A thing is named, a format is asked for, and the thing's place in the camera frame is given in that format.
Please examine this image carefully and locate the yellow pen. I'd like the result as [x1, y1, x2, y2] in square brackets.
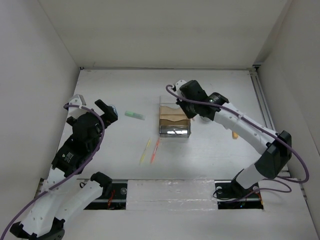
[139, 137, 152, 165]

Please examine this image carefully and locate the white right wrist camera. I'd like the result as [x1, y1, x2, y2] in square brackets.
[173, 79, 187, 97]

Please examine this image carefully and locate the green highlighter marker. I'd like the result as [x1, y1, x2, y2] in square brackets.
[125, 110, 146, 121]

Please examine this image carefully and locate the blue tape roll left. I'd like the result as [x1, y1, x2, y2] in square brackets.
[110, 105, 118, 114]

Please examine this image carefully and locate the orange yellow highlighter marker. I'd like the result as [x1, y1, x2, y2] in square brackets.
[232, 131, 239, 140]

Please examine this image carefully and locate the aluminium frame rail right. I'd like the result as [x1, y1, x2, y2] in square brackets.
[248, 64, 276, 130]

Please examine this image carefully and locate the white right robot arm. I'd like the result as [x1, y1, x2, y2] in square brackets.
[173, 80, 292, 199]

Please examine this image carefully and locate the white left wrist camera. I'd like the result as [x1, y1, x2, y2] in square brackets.
[67, 94, 87, 120]

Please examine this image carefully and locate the orange pen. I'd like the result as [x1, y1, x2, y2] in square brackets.
[149, 137, 161, 164]

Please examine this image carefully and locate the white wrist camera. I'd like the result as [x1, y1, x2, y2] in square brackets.
[173, 79, 187, 97]
[67, 94, 87, 120]

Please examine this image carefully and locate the three-tier acrylic organizer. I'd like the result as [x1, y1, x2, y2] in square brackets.
[158, 95, 191, 138]

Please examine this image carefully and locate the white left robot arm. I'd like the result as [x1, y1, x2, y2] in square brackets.
[6, 99, 118, 240]

